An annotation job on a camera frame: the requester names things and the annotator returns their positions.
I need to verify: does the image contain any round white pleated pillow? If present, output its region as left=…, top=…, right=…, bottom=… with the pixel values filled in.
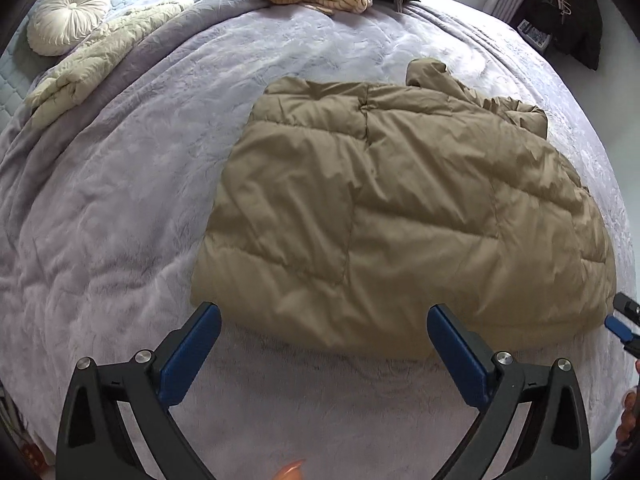
left=26, top=0, right=111, bottom=57

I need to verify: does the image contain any black hanging coat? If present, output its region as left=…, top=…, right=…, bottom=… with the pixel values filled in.
left=510, top=0, right=602, bottom=71

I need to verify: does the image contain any khaki puffer jacket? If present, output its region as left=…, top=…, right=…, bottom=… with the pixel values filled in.
left=190, top=57, right=617, bottom=361

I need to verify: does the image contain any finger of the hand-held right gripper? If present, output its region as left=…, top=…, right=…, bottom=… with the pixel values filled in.
left=604, top=314, right=640, bottom=357
left=613, top=292, right=640, bottom=317

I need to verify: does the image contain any cream quilted folded jacket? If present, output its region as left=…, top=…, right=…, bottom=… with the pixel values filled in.
left=25, top=0, right=194, bottom=129

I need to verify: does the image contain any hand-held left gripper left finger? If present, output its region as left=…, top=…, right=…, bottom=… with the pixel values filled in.
left=55, top=301, right=223, bottom=480

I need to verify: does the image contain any lavender plush blanket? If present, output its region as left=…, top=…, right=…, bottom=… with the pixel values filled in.
left=0, top=0, right=637, bottom=480

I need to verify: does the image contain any patterned hanging bag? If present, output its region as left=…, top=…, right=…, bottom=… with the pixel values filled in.
left=517, top=19, right=552, bottom=52

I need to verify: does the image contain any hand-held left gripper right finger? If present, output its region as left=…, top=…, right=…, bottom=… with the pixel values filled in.
left=426, top=304, right=593, bottom=480

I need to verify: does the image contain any light blue quilted headboard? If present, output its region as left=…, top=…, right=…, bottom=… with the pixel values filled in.
left=0, top=0, right=153, bottom=133

